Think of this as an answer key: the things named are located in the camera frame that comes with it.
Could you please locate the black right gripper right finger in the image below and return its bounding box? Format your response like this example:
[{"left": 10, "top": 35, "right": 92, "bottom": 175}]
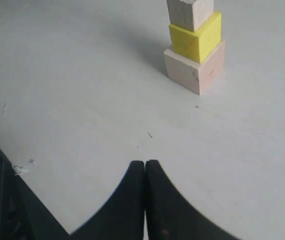
[{"left": 145, "top": 160, "right": 237, "bottom": 240}]

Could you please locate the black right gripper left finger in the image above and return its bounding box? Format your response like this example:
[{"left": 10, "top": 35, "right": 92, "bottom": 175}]
[{"left": 70, "top": 160, "right": 145, "bottom": 240}]

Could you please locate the large wooden cube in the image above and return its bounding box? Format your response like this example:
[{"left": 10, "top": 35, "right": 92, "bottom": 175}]
[{"left": 163, "top": 40, "right": 226, "bottom": 96}]

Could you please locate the yellow cube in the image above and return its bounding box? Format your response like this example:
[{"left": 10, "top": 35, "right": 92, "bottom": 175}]
[{"left": 169, "top": 11, "right": 222, "bottom": 63}]

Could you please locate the medium wooden cube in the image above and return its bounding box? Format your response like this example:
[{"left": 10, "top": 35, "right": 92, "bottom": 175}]
[{"left": 166, "top": 0, "right": 214, "bottom": 32}]

